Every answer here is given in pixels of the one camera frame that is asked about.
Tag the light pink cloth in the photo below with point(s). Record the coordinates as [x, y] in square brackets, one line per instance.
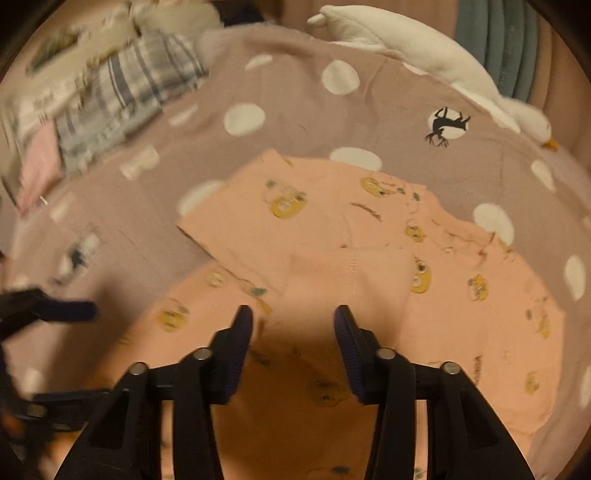
[41, 166]

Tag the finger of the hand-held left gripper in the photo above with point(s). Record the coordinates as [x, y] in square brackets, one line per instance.
[69, 407]
[60, 311]

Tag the white ruffled sheet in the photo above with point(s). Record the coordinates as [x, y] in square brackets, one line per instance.
[41, 104]

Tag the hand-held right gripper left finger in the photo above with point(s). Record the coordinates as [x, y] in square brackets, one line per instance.
[238, 350]

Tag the white goose plush toy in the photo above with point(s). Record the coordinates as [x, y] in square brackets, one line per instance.
[415, 41]

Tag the teal ribbed pillow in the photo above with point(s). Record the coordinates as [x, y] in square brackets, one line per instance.
[498, 41]

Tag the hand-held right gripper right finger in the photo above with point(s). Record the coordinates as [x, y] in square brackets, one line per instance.
[348, 350]

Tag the blue white plaid cloth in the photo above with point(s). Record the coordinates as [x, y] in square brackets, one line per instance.
[120, 87]

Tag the grey-green ruffled pillow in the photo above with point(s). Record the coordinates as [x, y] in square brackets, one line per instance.
[180, 18]

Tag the pink polka dot blanket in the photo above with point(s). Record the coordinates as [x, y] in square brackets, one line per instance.
[369, 115]

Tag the pink cartoon print pants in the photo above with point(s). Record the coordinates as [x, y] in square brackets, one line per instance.
[323, 277]

